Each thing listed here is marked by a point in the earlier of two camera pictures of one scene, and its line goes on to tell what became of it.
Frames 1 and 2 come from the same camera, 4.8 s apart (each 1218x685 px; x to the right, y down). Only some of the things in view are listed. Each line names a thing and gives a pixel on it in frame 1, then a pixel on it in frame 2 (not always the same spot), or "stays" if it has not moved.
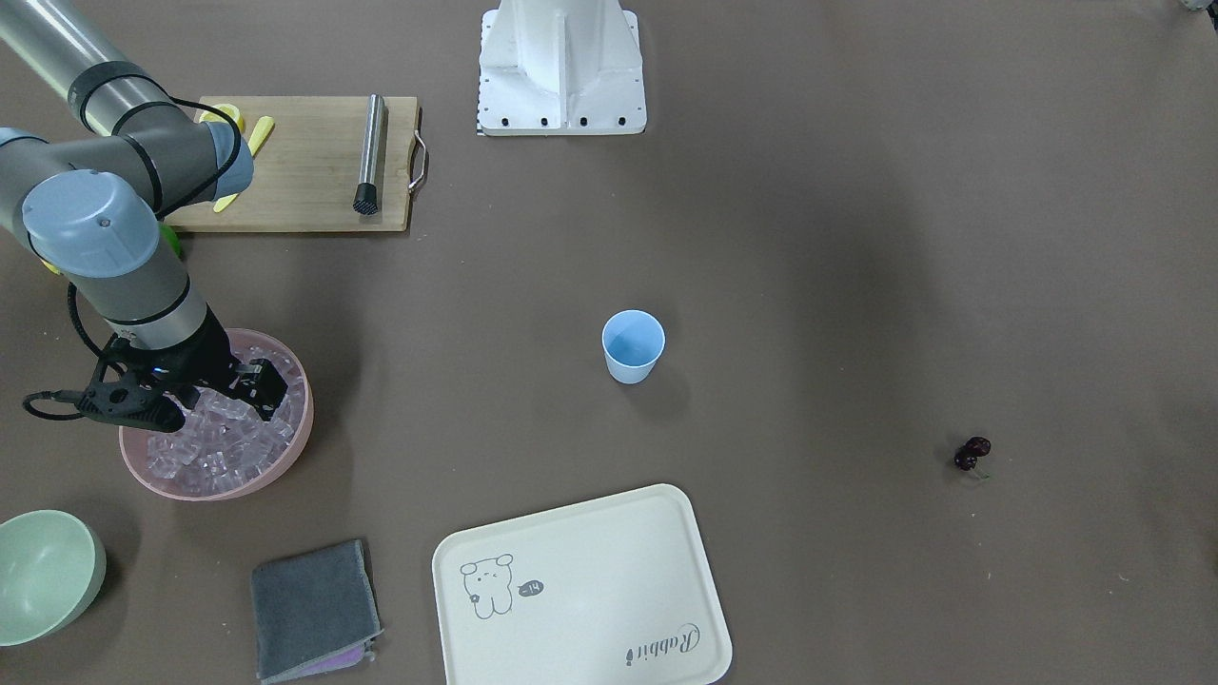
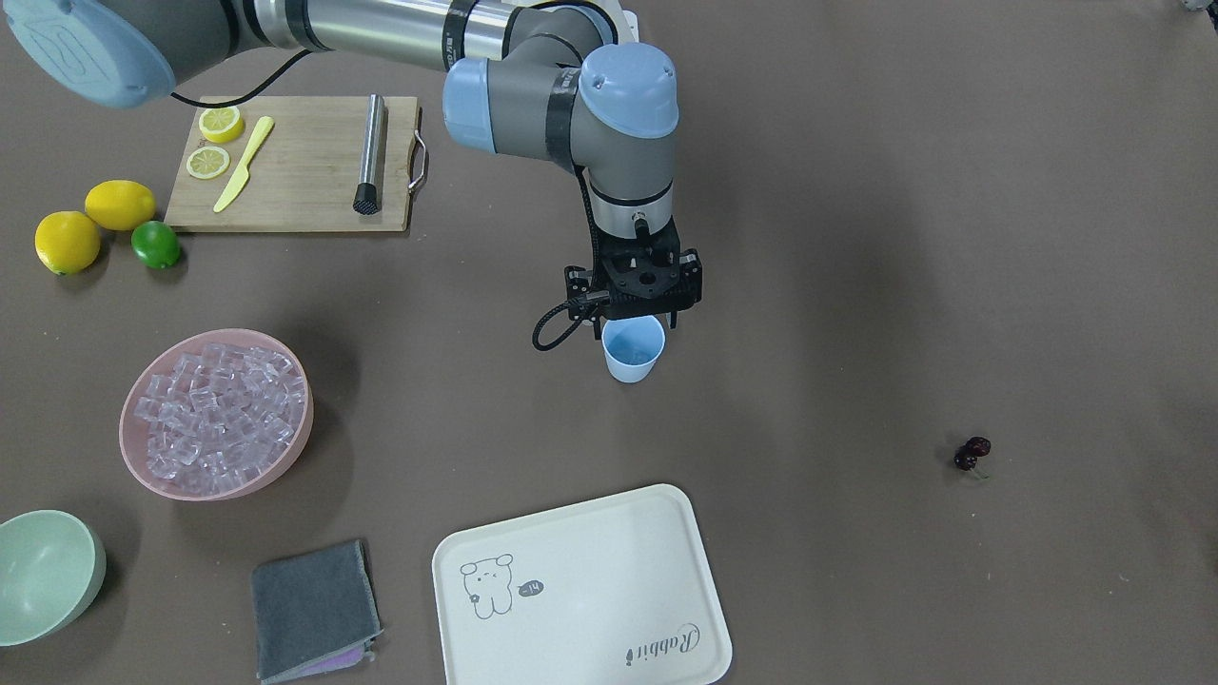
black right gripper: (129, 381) → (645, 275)
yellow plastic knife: (254, 143) stays
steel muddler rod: (366, 196) stays
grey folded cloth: (315, 612) stays
